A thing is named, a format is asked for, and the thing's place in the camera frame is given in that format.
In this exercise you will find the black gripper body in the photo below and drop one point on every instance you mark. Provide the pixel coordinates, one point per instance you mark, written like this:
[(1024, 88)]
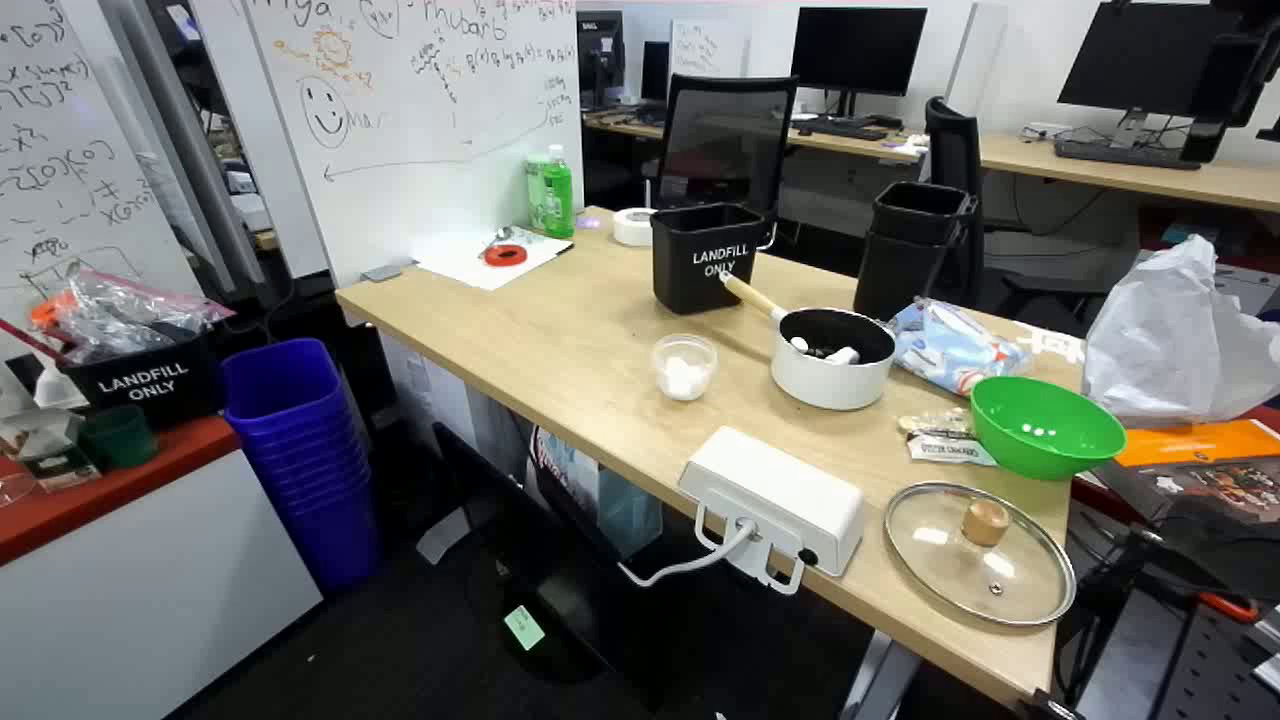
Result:
[(1233, 64)]

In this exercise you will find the black landfill only bin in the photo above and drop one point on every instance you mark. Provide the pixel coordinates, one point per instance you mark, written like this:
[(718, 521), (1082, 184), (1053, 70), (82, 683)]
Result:
[(707, 261), (145, 384)]

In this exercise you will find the blue stacked bins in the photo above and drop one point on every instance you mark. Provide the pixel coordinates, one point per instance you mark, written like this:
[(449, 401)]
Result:
[(301, 455)]

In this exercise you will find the large black computer monitor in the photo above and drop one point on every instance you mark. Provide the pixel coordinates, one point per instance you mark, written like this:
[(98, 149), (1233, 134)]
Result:
[(1126, 53)]

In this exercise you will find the black keyboard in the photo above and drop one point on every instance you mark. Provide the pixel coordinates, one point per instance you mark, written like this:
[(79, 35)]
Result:
[(842, 128), (1113, 149)]

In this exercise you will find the wooden background desk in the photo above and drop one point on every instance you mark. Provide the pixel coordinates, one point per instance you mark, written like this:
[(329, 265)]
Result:
[(1064, 165)]

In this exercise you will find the black plastic bin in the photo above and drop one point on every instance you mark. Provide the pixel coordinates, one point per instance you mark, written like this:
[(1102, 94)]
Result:
[(923, 213), (901, 281)]

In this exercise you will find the orange book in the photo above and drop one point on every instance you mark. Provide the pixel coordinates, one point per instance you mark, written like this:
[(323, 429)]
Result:
[(1203, 440)]

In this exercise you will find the blue white plastic bag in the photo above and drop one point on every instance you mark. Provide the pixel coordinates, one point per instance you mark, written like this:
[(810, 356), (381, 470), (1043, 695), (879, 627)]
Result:
[(953, 347)]

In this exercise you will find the green plastic bowl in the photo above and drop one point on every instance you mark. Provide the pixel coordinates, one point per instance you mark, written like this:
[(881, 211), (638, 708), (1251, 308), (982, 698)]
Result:
[(1045, 433)]

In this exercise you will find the dark printed book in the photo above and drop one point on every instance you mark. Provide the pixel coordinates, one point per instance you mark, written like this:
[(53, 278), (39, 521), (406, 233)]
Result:
[(1203, 496)]

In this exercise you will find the small snack packet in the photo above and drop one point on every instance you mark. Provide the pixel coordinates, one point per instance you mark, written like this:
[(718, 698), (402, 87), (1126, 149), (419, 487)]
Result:
[(950, 448), (933, 423)]

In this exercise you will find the white marshmallow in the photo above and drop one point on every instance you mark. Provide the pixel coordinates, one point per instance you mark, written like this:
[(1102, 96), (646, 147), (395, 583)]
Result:
[(800, 347), (842, 353)]

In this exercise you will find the black pot with white contents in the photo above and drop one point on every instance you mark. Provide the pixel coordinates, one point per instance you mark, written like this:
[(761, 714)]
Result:
[(830, 380)]

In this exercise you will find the black mesh office chair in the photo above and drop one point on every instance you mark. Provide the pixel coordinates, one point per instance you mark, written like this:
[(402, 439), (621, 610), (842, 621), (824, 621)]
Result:
[(724, 142)]

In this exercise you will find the glass lid wooden knob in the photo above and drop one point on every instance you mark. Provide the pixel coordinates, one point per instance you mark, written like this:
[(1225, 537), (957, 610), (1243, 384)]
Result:
[(982, 560)]

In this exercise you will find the black metal stand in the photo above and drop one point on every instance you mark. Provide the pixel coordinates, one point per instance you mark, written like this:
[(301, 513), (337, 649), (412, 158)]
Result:
[(1175, 640)]

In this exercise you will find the white tape roll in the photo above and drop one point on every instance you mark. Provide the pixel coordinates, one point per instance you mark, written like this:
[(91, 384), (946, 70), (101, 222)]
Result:
[(635, 226)]

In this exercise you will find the white power box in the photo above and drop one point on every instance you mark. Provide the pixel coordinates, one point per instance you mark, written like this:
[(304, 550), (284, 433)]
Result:
[(783, 496)]

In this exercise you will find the clear plastic cup with marshmallows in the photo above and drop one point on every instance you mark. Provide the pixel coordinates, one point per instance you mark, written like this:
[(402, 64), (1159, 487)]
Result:
[(685, 368)]

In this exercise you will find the small purple cup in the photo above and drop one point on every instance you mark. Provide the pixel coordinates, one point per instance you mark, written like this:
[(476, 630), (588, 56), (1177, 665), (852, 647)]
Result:
[(588, 222)]

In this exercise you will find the green bottle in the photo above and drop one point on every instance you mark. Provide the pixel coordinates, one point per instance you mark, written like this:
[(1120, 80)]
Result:
[(548, 195)]

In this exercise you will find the grey table leg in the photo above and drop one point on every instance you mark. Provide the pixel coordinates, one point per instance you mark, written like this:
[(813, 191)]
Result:
[(881, 683)]

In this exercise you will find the white paper sheet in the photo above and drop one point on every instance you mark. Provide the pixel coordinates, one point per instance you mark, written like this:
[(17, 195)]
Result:
[(460, 261)]

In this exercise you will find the whiteboard with smiley drawing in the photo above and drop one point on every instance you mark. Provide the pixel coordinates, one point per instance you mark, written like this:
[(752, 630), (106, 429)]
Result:
[(412, 121)]

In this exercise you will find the grey whiteboard eraser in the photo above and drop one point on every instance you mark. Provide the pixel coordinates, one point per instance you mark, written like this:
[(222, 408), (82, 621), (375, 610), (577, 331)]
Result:
[(386, 268)]

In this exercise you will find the green sticky note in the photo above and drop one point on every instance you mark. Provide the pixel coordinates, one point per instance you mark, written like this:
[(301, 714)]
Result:
[(525, 627)]

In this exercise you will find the metal shelving rack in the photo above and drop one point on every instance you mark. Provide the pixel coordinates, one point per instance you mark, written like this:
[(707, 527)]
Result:
[(226, 147)]

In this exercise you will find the clear plastic bag with clutter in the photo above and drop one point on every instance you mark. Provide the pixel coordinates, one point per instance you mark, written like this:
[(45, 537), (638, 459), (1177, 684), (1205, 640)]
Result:
[(120, 314)]

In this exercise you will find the whiteboard with handwriting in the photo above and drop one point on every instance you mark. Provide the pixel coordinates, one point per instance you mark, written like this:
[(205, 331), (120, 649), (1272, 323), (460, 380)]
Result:
[(64, 162)]

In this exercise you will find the dark green cup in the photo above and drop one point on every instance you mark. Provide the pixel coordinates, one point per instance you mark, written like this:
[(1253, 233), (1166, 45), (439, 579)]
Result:
[(120, 439)]

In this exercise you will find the white cabinet red top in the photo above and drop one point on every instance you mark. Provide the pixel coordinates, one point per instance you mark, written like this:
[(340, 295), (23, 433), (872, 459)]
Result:
[(145, 585)]

